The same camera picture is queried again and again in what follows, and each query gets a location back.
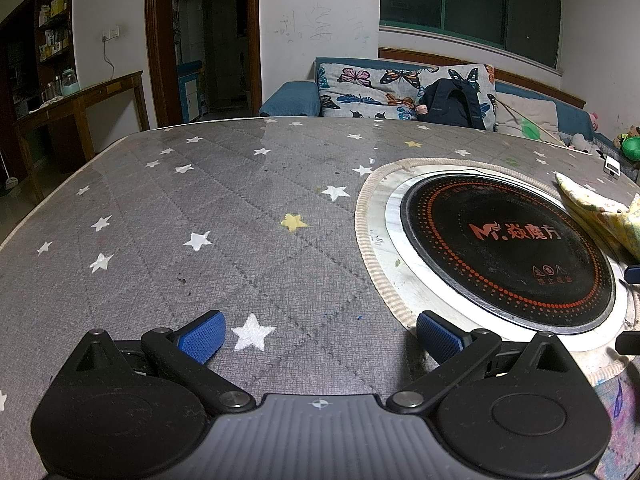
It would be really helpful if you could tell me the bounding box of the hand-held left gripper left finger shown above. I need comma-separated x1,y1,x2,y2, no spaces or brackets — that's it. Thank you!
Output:
61,309,257,415

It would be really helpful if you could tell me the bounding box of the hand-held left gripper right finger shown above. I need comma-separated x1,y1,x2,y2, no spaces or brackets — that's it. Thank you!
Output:
386,310,582,415

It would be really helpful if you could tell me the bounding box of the colourful cartoon print cloth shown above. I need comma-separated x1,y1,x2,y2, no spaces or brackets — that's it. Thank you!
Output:
554,171,640,257

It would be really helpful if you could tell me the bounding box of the round black induction cooktop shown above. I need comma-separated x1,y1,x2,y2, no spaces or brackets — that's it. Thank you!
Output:
365,164,633,353

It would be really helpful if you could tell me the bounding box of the black round induction cooker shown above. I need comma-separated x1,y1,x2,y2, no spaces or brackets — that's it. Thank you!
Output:
401,175,617,335

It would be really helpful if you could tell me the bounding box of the green plastic bowl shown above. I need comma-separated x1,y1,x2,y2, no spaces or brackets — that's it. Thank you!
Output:
619,127,640,162

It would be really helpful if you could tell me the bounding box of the grey star-print table cover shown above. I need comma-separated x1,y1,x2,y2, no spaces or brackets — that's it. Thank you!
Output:
0,116,640,480

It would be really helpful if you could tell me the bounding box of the green hand net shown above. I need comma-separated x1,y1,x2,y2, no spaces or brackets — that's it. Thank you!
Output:
492,96,562,141

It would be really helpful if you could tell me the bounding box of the beige cushion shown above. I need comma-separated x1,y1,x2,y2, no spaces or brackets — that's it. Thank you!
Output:
494,93,562,142

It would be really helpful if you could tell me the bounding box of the dark backpack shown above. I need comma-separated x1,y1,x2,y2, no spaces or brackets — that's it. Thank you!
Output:
422,78,488,130

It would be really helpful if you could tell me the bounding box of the blue and white cabinet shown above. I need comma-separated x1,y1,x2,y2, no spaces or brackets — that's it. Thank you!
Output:
179,60,207,124

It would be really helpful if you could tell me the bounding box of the broom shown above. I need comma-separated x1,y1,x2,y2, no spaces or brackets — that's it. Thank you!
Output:
0,149,19,197

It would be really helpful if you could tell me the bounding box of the blue sofa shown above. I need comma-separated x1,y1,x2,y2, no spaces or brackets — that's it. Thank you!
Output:
258,56,640,161

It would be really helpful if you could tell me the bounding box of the butterfly print cushion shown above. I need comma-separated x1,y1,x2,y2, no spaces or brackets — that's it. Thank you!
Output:
317,62,499,129

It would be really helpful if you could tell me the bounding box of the brown wooden side table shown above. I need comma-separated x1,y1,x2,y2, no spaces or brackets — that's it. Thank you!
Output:
14,70,152,203

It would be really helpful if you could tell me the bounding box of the green framed window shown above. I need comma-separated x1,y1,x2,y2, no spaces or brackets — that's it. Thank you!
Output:
378,0,564,74

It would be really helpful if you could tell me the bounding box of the brown wooden door frame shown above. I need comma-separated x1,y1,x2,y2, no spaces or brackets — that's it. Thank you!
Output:
144,0,264,129

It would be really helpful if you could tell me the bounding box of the dark wooden wall shelf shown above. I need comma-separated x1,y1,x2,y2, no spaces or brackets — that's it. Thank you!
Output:
0,0,77,113

